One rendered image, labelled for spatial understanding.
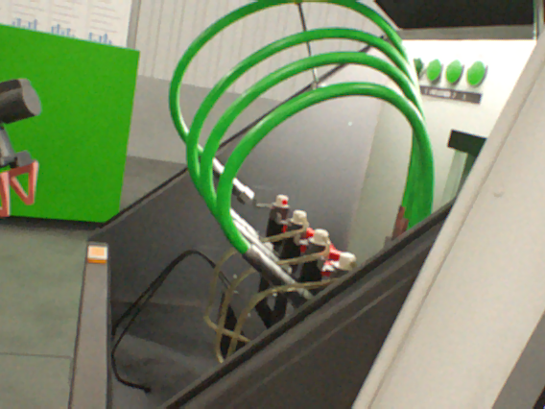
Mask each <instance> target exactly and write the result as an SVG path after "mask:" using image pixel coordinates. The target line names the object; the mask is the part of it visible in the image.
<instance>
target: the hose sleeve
mask: <svg viewBox="0 0 545 409"><path fill-rule="evenodd" d="M223 170H224V166H223V165H222V164H221V163H220V162H219V161H218V160H217V159H215V158H214V160H213V167H212V175H213V176H214V177H215V178H216V179H217V180H220V176H221V174H222V172H223ZM244 189H245V187H244V186H243V185H242V184H241V183H240V182H238V181H237V180H236V179H235V180H234V182H233V185H232V188H231V193H232V194H234V195H235V196H239V195H240V194H241V193H242V192H243V191H244Z"/></svg>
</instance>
